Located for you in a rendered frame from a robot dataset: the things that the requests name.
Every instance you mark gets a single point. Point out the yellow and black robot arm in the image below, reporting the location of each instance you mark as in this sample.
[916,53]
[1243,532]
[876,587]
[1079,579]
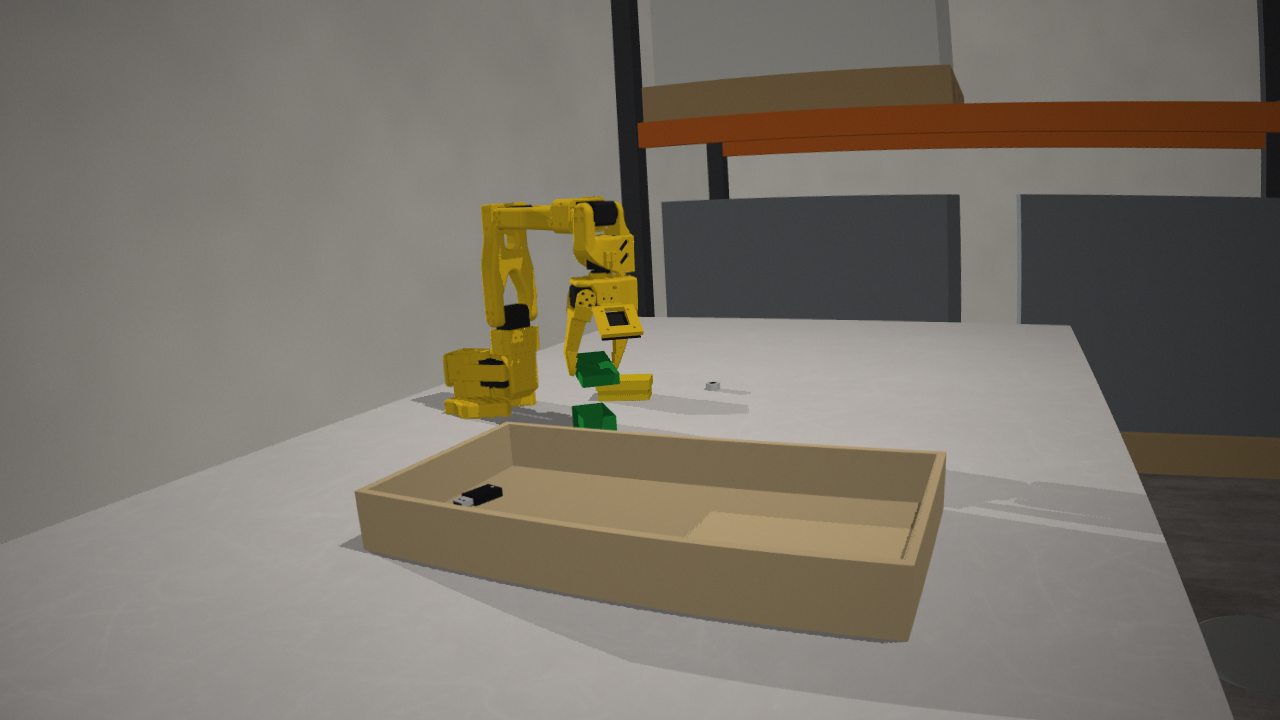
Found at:
[514,342]

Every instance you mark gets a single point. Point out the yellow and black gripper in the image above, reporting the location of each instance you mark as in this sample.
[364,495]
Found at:
[606,292]

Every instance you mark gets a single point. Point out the black usb stick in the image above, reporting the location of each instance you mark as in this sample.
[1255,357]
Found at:
[479,495]

